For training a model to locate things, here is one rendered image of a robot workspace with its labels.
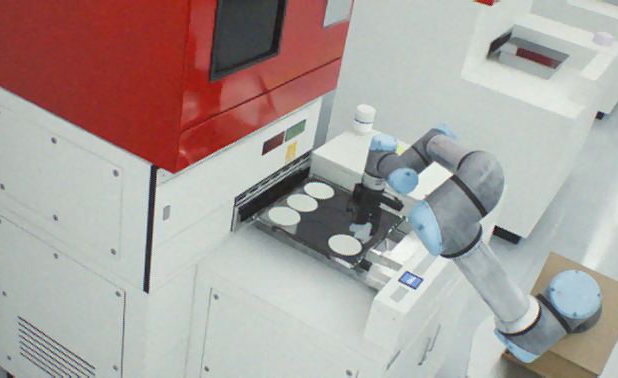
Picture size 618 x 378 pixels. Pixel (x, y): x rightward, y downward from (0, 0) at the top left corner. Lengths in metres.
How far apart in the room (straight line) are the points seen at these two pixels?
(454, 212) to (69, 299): 1.26
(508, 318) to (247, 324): 0.77
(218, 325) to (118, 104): 0.77
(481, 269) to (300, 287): 0.64
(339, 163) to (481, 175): 0.97
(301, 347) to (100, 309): 0.61
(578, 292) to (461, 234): 0.38
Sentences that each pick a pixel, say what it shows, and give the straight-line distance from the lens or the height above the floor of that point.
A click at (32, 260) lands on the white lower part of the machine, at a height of 0.68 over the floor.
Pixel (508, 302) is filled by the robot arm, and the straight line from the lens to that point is 1.73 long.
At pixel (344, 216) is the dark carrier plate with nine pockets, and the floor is 0.90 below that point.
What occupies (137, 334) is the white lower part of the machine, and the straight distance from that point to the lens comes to 2.14.
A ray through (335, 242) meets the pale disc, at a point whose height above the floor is 0.90.
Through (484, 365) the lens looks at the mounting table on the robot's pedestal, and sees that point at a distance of 2.04.
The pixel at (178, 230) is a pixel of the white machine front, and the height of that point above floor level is 0.99.
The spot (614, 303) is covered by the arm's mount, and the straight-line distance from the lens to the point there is 2.05.
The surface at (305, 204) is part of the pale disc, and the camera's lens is 2.31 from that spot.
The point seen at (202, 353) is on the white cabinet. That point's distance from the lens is 2.33.
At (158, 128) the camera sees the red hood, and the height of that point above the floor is 1.33.
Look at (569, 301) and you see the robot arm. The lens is 1.81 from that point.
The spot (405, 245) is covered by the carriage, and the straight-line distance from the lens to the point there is 2.27.
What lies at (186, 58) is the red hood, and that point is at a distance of 1.61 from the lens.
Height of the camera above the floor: 2.13
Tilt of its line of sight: 31 degrees down
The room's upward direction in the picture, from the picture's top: 11 degrees clockwise
